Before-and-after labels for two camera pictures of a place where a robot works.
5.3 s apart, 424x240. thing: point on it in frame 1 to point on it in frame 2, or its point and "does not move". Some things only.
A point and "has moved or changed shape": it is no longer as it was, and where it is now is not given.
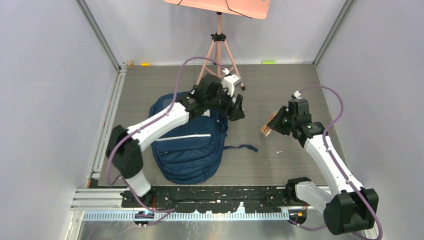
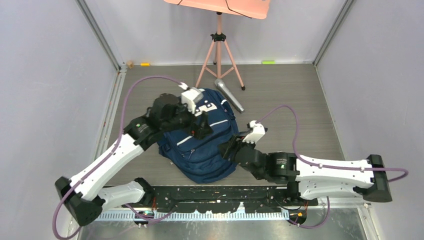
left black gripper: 237,113 to 202,127
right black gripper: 274,124 to 232,145
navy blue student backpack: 192,155 has moved or changed shape
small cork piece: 130,64 does not move
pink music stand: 219,59 does not move
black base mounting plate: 212,199 does not move
